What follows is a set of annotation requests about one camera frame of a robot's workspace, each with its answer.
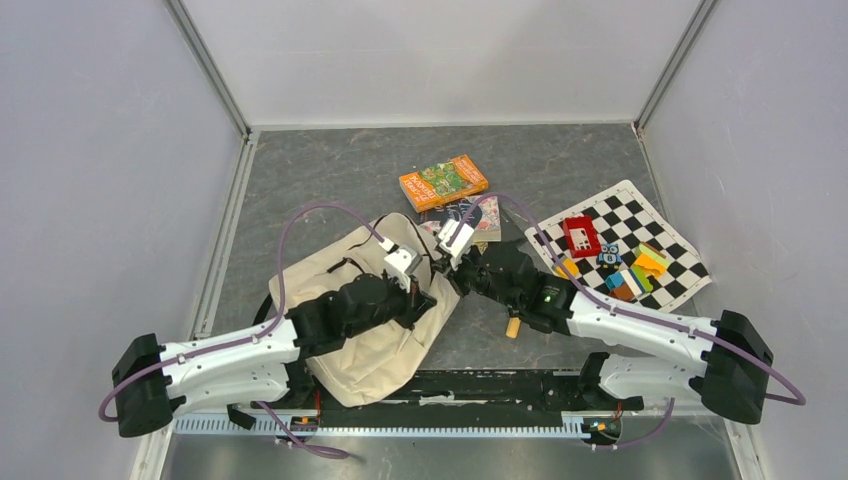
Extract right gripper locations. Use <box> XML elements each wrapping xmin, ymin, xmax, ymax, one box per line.
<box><xmin>434</xmin><ymin>244</ymin><xmax>522</xmax><ymax>311</ymax></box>

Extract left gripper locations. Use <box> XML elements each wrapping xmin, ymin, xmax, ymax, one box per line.
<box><xmin>345</xmin><ymin>270</ymin><xmax>437</xmax><ymax>339</ymax></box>

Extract beige canvas backpack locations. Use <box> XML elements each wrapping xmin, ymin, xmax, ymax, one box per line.
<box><xmin>268</xmin><ymin>213</ymin><xmax>460</xmax><ymax>407</ymax></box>

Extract orange green book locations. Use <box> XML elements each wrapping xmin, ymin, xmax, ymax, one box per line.
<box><xmin>399</xmin><ymin>155</ymin><xmax>489</xmax><ymax>213</ymax></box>

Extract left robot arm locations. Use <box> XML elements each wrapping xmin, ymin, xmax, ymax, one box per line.
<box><xmin>98</xmin><ymin>274</ymin><xmax>437</xmax><ymax>438</ymax></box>

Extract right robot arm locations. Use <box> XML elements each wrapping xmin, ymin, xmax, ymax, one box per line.
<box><xmin>434</xmin><ymin>242</ymin><xmax>773</xmax><ymax>425</ymax></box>

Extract orange highlighter pen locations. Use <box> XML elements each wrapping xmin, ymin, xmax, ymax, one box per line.
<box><xmin>505</xmin><ymin>317</ymin><xmax>522</xmax><ymax>339</ymax></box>

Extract red toy block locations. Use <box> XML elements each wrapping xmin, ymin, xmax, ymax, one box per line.
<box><xmin>562</xmin><ymin>215</ymin><xmax>601</xmax><ymax>259</ymax></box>

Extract blue owl figure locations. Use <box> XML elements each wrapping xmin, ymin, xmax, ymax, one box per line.
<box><xmin>596</xmin><ymin>243</ymin><xmax>622</xmax><ymax>270</ymax></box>

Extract colourful toy block pile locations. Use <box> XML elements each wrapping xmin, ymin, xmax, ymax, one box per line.
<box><xmin>605</xmin><ymin>242</ymin><xmax>670</xmax><ymax>302</ymax></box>

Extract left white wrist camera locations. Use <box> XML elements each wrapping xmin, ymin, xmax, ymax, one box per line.
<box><xmin>378</xmin><ymin>238</ymin><xmax>422</xmax><ymax>293</ymax></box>

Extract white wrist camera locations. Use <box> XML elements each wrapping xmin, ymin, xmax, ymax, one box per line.
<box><xmin>436</xmin><ymin>219</ymin><xmax>474</xmax><ymax>270</ymax></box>
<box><xmin>378</xmin><ymin>238</ymin><xmax>422</xmax><ymax>293</ymax></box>

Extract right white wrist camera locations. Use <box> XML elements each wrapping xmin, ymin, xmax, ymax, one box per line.
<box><xmin>436</xmin><ymin>219</ymin><xmax>474</xmax><ymax>270</ymax></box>

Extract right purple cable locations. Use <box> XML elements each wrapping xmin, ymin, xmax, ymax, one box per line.
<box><xmin>450</xmin><ymin>192</ymin><xmax>808</xmax><ymax>407</ymax></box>

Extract purple cable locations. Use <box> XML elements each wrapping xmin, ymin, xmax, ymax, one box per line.
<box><xmin>97</xmin><ymin>202</ymin><xmax>392</xmax><ymax>460</ymax></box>
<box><xmin>450</xmin><ymin>192</ymin><xmax>808</xmax><ymax>407</ymax></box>

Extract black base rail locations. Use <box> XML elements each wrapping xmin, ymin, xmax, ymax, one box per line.
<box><xmin>271</xmin><ymin>369</ymin><xmax>644</xmax><ymax>444</ymax></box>

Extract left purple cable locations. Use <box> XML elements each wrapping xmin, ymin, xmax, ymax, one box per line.
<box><xmin>97</xmin><ymin>202</ymin><xmax>392</xmax><ymax>460</ymax></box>

